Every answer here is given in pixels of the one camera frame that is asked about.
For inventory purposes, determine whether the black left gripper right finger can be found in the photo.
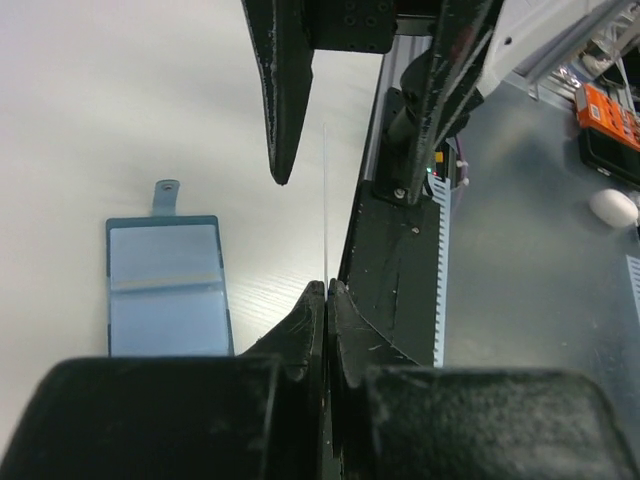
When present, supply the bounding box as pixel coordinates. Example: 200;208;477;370
326;281;639;479

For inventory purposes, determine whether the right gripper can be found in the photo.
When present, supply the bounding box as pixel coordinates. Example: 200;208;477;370
242;0;503;205

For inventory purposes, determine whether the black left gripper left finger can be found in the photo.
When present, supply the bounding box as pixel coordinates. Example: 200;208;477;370
1;281;325;479

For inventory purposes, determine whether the blue card holder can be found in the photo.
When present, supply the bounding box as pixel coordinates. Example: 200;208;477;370
105;179;234;357

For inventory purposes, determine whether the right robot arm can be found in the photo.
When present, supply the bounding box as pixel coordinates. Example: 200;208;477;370
243;1;622;204

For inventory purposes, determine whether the orange device on bench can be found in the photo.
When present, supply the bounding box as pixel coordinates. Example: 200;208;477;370
574;84;639;190

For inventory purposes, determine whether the white round object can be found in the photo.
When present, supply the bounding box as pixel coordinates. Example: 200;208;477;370
589;189;639;229

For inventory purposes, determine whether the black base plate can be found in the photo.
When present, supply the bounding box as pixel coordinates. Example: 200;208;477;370
339;88;440;366

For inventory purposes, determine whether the grey slotted cable duct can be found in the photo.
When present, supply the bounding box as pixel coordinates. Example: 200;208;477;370
429;176;452;368

